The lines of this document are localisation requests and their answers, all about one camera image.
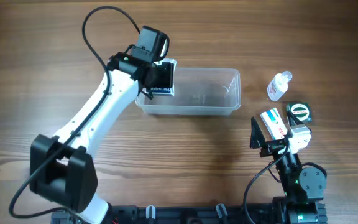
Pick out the white dropper bottle clear cap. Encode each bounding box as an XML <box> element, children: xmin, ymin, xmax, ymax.
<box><xmin>267</xmin><ymin>71</ymin><xmax>292</xmax><ymax>101</ymax></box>

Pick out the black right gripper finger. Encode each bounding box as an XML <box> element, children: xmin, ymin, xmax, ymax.
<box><xmin>250</xmin><ymin>117</ymin><xmax>265</xmax><ymax>149</ymax></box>
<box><xmin>287</xmin><ymin>111</ymin><xmax>303</xmax><ymax>126</ymax></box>

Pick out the white Panadol caplets box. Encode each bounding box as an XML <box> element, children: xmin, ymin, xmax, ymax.
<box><xmin>260</xmin><ymin>108</ymin><xmax>288</xmax><ymax>140</ymax></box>

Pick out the white Hansaplast plaster box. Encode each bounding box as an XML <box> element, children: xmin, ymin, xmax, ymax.
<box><xmin>146</xmin><ymin>61</ymin><xmax>176</xmax><ymax>96</ymax></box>

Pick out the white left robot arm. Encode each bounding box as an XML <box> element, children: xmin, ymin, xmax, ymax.
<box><xmin>28</xmin><ymin>45</ymin><xmax>173</xmax><ymax>223</ymax></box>

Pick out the green balm box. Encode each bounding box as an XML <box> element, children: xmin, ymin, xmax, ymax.
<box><xmin>286</xmin><ymin>102</ymin><xmax>312</xmax><ymax>123</ymax></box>

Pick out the clear plastic container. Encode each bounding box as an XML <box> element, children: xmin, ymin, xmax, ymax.
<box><xmin>135</xmin><ymin>58</ymin><xmax>241</xmax><ymax>116</ymax></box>

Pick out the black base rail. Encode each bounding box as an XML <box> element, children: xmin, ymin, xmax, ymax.
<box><xmin>50</xmin><ymin>203</ymin><xmax>328</xmax><ymax>224</ymax></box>

